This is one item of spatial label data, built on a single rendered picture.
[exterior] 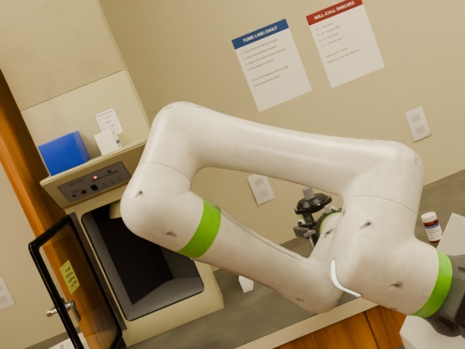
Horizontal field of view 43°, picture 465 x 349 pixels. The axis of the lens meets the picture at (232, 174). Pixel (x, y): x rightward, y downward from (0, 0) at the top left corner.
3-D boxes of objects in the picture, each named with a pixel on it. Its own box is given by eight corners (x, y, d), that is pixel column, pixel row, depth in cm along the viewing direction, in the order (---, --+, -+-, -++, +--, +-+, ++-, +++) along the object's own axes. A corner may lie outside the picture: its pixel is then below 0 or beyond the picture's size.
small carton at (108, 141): (106, 153, 170) (97, 133, 169) (122, 147, 170) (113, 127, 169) (102, 155, 165) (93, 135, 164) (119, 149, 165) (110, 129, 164)
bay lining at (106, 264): (133, 294, 205) (92, 201, 199) (203, 266, 205) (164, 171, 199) (126, 321, 180) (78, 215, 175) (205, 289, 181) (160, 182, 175)
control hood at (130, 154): (62, 207, 174) (48, 176, 173) (165, 165, 175) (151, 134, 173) (53, 215, 163) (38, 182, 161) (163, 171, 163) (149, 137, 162)
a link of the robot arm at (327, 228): (388, 231, 126) (343, 206, 125) (358, 282, 126) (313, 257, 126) (370, 223, 140) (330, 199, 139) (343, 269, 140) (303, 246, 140)
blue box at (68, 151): (59, 172, 172) (46, 142, 171) (90, 158, 172) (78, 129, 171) (50, 176, 162) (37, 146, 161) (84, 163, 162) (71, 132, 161)
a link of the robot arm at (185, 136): (435, 135, 104) (156, 82, 117) (418, 219, 98) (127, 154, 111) (424, 167, 116) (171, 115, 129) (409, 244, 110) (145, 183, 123)
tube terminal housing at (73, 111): (134, 316, 206) (41, 109, 194) (221, 281, 206) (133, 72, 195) (126, 347, 181) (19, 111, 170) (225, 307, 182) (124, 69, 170)
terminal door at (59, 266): (123, 334, 179) (68, 212, 173) (96, 388, 149) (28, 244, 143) (120, 334, 179) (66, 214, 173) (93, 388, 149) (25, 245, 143)
